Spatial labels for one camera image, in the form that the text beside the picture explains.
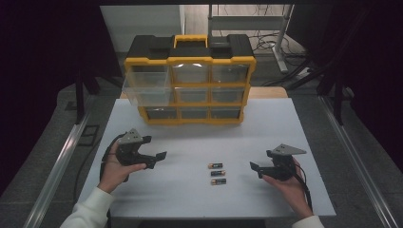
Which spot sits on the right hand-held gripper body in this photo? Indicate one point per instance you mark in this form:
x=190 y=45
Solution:
x=283 y=169

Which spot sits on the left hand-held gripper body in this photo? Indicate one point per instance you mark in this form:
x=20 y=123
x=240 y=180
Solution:
x=130 y=152

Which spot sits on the black and copper battery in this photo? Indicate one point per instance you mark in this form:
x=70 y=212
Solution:
x=215 y=165
x=218 y=181
x=218 y=173

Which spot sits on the clear plastic organizer drawer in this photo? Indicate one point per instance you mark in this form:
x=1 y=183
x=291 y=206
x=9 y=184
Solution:
x=147 y=87

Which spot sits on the yellow and black organizer cabinet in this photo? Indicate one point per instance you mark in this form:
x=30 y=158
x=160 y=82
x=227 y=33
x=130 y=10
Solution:
x=190 y=50

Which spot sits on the person's right hand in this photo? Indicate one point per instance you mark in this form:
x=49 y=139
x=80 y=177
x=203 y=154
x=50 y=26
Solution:
x=293 y=193

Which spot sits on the person's left hand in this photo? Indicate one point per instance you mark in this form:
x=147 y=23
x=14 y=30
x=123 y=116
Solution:
x=112 y=172

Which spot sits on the black stand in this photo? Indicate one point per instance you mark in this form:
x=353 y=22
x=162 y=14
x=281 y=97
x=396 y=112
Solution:
x=80 y=95
x=339 y=95

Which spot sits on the grid of small clear drawers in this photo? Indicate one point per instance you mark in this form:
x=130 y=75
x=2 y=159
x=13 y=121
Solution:
x=226 y=73

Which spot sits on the white board panel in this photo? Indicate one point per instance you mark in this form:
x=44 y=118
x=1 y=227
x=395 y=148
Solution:
x=142 y=25

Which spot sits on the dark curtain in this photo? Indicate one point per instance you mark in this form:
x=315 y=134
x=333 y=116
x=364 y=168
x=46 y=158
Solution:
x=374 y=63
x=38 y=63

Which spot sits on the black floor frame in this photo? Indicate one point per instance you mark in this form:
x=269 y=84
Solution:
x=83 y=135

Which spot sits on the aluminium rail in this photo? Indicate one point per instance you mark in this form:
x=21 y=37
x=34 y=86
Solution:
x=358 y=164
x=57 y=171

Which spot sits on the white metal desk frame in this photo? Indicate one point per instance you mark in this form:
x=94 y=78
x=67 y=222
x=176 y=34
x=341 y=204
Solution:
x=247 y=22

